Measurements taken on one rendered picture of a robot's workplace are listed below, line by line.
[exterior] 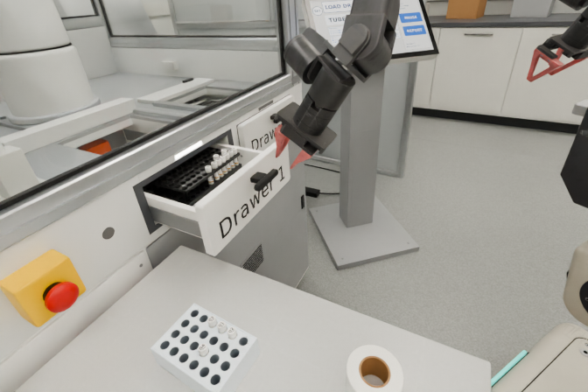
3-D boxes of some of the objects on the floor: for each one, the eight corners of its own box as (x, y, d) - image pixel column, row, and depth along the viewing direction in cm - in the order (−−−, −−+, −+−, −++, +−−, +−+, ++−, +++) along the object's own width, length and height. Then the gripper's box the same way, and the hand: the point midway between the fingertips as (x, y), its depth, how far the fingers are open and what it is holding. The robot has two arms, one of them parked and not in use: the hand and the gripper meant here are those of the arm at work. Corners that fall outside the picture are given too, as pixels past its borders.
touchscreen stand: (418, 250, 166) (457, 43, 116) (338, 270, 158) (340, 55, 108) (374, 199, 209) (388, 31, 159) (309, 212, 201) (301, 38, 150)
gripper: (289, 86, 49) (255, 153, 59) (342, 125, 48) (297, 186, 58) (307, 75, 54) (272, 138, 64) (355, 110, 54) (312, 170, 64)
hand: (286, 158), depth 61 cm, fingers open, 3 cm apart
